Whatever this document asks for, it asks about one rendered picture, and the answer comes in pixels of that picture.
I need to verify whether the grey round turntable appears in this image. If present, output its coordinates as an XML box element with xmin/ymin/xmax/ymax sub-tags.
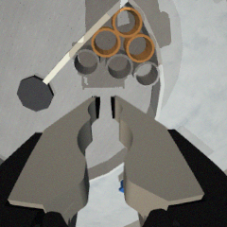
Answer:
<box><xmin>0</xmin><ymin>0</ymin><xmax>165</xmax><ymax>182</ymax></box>

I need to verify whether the bronze bushing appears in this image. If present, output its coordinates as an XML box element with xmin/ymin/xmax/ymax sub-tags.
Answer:
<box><xmin>123</xmin><ymin>32</ymin><xmax>154</xmax><ymax>62</ymax></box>
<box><xmin>92</xmin><ymin>26</ymin><xmax>121</xmax><ymax>58</ymax></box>
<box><xmin>112</xmin><ymin>8</ymin><xmax>143</xmax><ymax>38</ymax></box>

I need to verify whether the grey metal bushing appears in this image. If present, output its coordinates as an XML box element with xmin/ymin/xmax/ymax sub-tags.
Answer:
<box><xmin>105</xmin><ymin>49</ymin><xmax>133</xmax><ymax>81</ymax></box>
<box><xmin>72</xmin><ymin>44</ymin><xmax>100</xmax><ymax>77</ymax></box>
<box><xmin>131</xmin><ymin>59</ymin><xmax>160</xmax><ymax>87</ymax></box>

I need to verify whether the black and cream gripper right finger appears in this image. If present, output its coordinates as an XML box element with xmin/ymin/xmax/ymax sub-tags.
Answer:
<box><xmin>111</xmin><ymin>96</ymin><xmax>227</xmax><ymax>227</ymax></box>

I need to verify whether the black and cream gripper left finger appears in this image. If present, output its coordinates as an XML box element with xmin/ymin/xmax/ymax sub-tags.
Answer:
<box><xmin>0</xmin><ymin>96</ymin><xmax>100</xmax><ymax>227</ymax></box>

